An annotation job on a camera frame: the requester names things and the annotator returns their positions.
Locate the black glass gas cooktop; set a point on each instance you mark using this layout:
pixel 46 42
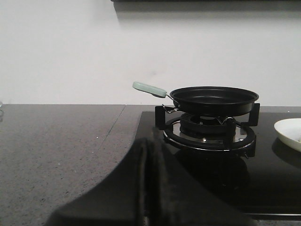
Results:
pixel 264 182

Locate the dark range hood edge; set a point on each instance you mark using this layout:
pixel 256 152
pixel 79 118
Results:
pixel 186 1

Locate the black frying pan green handle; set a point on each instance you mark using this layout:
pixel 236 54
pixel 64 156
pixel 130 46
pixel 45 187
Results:
pixel 210 101

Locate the black round gas burner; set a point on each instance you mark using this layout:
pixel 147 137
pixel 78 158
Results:
pixel 196 124

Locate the black pan support grate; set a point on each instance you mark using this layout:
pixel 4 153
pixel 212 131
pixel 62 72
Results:
pixel 240 138

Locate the white ceramic plate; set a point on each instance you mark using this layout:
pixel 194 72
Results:
pixel 289 132

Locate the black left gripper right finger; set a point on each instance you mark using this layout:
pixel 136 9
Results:
pixel 177 199

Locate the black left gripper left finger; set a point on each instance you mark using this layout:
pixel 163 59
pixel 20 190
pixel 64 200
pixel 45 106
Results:
pixel 119 200

